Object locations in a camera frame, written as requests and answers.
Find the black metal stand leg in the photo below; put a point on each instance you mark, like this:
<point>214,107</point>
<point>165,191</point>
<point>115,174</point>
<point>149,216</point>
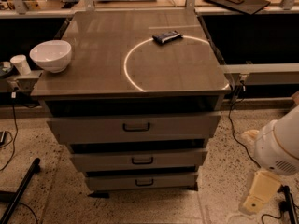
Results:
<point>12,199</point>

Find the dark plate on left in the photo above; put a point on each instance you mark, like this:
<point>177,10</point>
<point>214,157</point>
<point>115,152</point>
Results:
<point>6,69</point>

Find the grey top drawer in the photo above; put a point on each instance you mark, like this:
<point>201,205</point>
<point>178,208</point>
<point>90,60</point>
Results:
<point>134,128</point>

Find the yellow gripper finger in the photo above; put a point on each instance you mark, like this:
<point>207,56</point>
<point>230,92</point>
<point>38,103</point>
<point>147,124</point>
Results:
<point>263,185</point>
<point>250,136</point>

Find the white ceramic bowl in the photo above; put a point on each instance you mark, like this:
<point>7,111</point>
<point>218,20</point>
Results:
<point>53,56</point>

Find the grey clamp bracket left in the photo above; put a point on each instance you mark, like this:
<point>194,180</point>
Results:
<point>24,83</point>

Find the grey drawer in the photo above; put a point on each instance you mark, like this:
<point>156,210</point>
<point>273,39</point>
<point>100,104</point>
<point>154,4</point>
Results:
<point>120,161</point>
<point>134,128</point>
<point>144,181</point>

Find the grey bottom drawer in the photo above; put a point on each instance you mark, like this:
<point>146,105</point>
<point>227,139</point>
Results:
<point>144,181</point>

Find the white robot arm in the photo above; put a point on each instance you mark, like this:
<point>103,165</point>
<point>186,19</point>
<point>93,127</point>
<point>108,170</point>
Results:
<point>276,150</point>

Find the grey drawer cabinet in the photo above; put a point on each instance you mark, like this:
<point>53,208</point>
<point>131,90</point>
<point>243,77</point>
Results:
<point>119,70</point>

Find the black flat mat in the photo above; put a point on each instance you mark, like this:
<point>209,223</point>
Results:
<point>244,6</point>

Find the white paper cup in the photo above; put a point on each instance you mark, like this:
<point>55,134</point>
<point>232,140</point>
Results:
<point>21,64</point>

